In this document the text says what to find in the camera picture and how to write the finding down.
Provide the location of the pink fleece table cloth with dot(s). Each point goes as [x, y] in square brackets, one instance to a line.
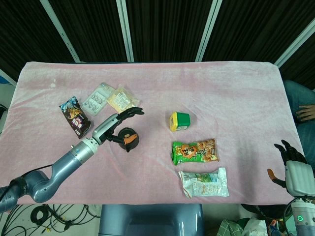
[221, 98]

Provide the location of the blue white board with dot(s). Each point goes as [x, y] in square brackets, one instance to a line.
[7, 77]

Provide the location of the green plaid cloth bag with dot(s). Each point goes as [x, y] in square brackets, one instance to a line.
[230, 227]

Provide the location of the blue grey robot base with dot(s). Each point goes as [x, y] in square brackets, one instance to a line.
[151, 220]

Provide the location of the white partition post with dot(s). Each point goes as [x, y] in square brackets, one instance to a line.
[208, 30]
[60, 30]
[125, 30]
[295, 45]

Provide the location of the white crumpled snack bag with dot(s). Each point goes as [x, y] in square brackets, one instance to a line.
[204, 183]

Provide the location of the bystander bare hand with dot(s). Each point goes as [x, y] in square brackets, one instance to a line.
[306, 113]

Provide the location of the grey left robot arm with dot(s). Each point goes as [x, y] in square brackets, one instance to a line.
[61, 166]

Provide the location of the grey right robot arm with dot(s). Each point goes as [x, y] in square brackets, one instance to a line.
[302, 216]

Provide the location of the white plastic bag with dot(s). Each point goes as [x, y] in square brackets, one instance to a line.
[254, 227]

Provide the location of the black round container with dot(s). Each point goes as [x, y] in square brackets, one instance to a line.
[131, 147]

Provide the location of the black grey left robot hand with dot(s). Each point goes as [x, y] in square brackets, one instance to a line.
[105, 127]

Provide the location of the green orange snack bag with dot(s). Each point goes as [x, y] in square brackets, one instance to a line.
[194, 152]

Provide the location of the black round lid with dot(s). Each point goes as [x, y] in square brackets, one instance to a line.
[128, 134]

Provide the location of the clear blister pack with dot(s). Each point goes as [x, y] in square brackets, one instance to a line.
[96, 102]

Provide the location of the dark brown snack bag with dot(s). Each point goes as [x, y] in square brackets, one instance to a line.
[75, 116]

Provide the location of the yellow clear food packet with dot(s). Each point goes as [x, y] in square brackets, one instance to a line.
[121, 99]

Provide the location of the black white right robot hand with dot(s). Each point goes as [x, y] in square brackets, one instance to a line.
[299, 175]

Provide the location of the yellow green lidded jar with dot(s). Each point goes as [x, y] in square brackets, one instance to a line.
[182, 120]

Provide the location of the bystander blue jeans leg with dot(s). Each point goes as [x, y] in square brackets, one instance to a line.
[301, 96]

